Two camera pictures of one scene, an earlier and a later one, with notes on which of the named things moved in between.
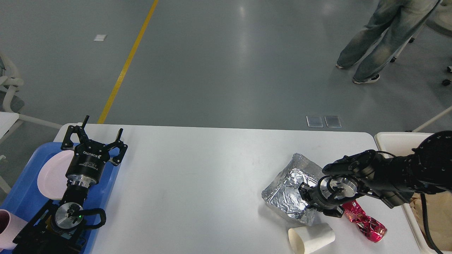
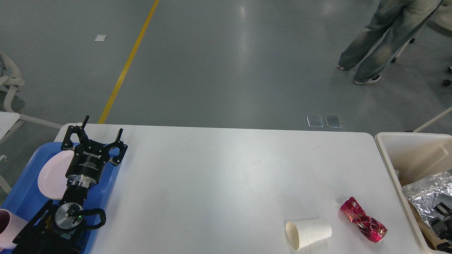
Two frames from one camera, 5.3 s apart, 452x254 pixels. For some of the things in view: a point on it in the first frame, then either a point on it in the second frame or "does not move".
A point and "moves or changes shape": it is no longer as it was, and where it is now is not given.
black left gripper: (87, 163) does not move
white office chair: (11, 101) does not move
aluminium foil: (282, 194) to (426, 194)
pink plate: (52, 180) does not move
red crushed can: (371, 227) does not move
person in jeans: (402, 19) does not move
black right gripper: (331, 190) to (443, 228)
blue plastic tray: (23, 196) does not move
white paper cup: (304, 239) moves or changes shape
